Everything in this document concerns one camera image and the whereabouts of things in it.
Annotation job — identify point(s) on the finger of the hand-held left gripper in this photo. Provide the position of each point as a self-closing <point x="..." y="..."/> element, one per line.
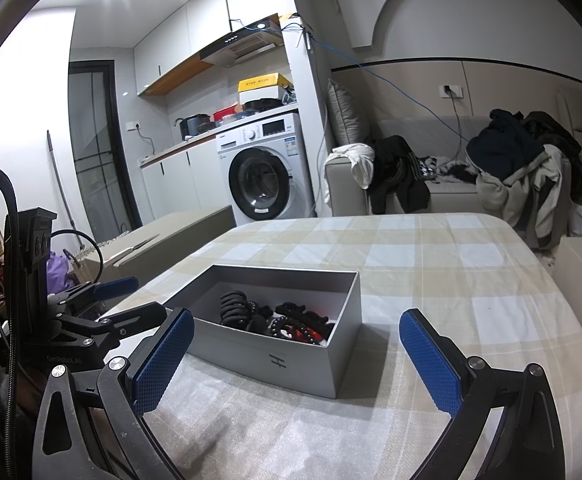
<point x="116" y="286"/>
<point x="136" y="316"/>

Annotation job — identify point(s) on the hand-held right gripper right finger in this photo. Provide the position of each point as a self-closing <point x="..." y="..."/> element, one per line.
<point x="431" y="360"/>

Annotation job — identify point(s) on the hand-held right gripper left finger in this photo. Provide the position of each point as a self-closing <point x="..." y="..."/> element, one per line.
<point x="166" y="360"/>

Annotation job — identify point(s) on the black bow hair clip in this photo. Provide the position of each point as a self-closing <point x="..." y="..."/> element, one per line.
<point x="258" y="317"/>

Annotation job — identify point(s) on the grey cardboard box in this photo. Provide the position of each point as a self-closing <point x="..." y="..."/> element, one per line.
<point x="271" y="360"/>

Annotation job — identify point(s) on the purple bag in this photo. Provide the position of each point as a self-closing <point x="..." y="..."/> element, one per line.
<point x="56" y="272"/>

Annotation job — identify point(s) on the black claw hair clip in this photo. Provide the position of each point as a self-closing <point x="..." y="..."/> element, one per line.
<point x="233" y="307"/>

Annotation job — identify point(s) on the large brown cardboard box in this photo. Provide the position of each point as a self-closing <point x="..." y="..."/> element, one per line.
<point x="181" y="230"/>

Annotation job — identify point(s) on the white kitchen counter cabinet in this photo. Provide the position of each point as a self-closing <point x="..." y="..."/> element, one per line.
<point x="181" y="180"/>

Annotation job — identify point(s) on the dark glass door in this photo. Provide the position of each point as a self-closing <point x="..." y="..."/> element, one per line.
<point x="96" y="160"/>

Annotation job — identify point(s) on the red flower hair clip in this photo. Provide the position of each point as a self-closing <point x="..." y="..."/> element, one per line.
<point x="303" y="334"/>

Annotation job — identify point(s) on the beige sofa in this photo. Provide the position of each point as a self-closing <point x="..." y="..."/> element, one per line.
<point x="451" y="195"/>

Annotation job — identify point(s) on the black cooking pot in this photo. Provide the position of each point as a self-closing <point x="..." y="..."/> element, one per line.
<point x="196" y="127"/>

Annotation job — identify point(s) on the black white patterned cloth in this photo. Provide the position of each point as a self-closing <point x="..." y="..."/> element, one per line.
<point x="446" y="170"/>

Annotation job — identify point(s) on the black striped garment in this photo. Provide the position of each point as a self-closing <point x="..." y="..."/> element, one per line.
<point x="396" y="170"/>

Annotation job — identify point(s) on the red container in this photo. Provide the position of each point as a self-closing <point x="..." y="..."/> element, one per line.
<point x="226" y="113"/>

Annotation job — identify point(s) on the white garment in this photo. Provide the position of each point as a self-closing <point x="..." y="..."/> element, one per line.
<point x="361" y="165"/>

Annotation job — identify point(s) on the white washing machine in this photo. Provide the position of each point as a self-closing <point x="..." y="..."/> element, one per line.
<point x="271" y="135"/>

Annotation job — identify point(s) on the dark navy jacket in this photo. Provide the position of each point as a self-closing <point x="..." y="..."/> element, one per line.
<point x="501" y="150"/>

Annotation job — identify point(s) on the black pan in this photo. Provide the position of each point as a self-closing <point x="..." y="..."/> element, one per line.
<point x="263" y="105"/>

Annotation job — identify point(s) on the white flat box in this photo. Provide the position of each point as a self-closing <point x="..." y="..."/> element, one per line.
<point x="261" y="95"/>

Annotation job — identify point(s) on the yellow box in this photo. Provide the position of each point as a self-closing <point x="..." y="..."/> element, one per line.
<point x="263" y="81"/>

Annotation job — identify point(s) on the grey pillow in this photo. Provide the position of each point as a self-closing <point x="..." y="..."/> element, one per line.
<point x="346" y="115"/>

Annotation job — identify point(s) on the black jacket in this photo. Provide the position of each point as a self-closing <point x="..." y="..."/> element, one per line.
<point x="556" y="132"/>

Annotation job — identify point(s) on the range hood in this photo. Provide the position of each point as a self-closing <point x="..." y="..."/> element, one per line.
<point x="241" y="47"/>

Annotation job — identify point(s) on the white wall socket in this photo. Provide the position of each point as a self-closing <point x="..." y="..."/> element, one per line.
<point x="451" y="90"/>

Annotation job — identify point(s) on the white wall cabinets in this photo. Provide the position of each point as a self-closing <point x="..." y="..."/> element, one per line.
<point x="206" y="15"/>

